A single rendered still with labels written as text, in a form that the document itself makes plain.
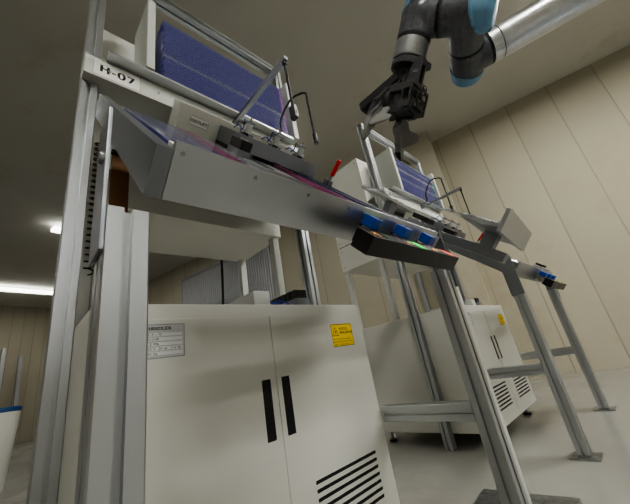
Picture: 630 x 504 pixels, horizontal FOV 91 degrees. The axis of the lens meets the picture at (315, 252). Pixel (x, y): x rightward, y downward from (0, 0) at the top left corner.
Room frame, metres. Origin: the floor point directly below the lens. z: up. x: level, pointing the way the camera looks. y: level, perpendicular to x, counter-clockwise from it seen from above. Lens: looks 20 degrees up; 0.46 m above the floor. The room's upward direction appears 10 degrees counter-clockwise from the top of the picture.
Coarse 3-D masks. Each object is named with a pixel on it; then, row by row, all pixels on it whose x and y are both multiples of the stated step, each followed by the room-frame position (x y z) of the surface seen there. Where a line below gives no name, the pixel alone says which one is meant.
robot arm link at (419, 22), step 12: (408, 0) 0.46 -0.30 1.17; (420, 0) 0.45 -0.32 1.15; (432, 0) 0.45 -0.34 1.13; (408, 12) 0.47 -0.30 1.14; (420, 12) 0.46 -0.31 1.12; (432, 12) 0.45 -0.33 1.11; (408, 24) 0.48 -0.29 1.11; (420, 24) 0.47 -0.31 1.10; (432, 24) 0.47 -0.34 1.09; (432, 36) 0.50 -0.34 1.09
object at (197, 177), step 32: (192, 160) 0.30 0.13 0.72; (224, 160) 0.33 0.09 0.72; (192, 192) 0.33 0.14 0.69; (224, 192) 0.36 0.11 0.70; (256, 192) 0.38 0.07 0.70; (288, 192) 0.41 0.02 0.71; (320, 192) 0.45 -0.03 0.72; (288, 224) 0.45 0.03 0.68; (320, 224) 0.50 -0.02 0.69; (352, 224) 0.54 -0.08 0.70; (384, 224) 0.60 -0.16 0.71
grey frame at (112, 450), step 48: (96, 0) 0.61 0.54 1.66; (96, 48) 0.62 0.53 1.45; (96, 96) 0.63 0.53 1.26; (144, 96) 0.69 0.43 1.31; (288, 144) 1.10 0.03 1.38; (144, 240) 0.28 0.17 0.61; (96, 288) 0.26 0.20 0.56; (144, 288) 0.28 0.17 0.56; (48, 336) 0.60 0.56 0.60; (96, 336) 0.25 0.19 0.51; (144, 336) 0.28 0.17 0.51; (48, 384) 0.61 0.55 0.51; (96, 384) 0.26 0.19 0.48; (144, 384) 0.28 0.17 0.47; (480, 384) 0.79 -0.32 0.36; (48, 432) 0.62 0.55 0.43; (96, 432) 0.26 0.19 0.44; (144, 432) 0.28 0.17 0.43; (480, 432) 0.81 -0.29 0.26; (48, 480) 0.62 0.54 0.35; (96, 480) 0.26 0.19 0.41; (144, 480) 0.28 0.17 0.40
